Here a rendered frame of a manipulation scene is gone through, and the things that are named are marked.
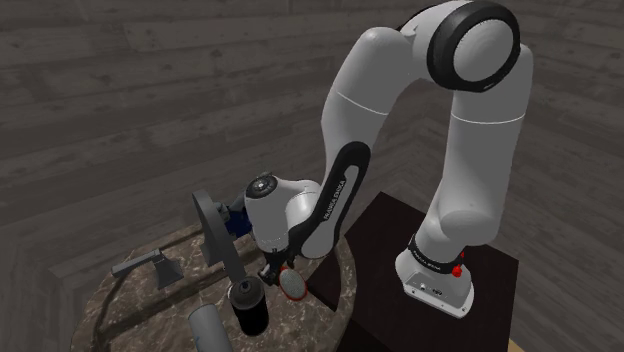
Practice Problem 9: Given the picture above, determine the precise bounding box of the black cylinder can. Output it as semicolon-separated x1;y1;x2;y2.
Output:
228;275;271;338

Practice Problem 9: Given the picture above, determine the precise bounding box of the pale grey cylinder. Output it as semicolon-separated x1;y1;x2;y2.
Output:
187;303;236;352

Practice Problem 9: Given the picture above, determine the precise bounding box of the round marble table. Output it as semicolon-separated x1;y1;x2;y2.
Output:
69;221;360;352

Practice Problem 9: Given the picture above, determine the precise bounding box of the red round brush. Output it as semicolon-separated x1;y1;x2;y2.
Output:
278;266;308;303

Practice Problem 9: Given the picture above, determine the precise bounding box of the dark robot stand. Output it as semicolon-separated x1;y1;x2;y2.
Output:
305;190;521;352

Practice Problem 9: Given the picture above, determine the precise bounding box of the dark blue object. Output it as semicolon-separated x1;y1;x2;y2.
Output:
225;193;253;240

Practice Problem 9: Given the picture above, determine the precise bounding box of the grey axe-shaped object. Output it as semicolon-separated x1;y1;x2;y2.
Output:
110;248;186;292

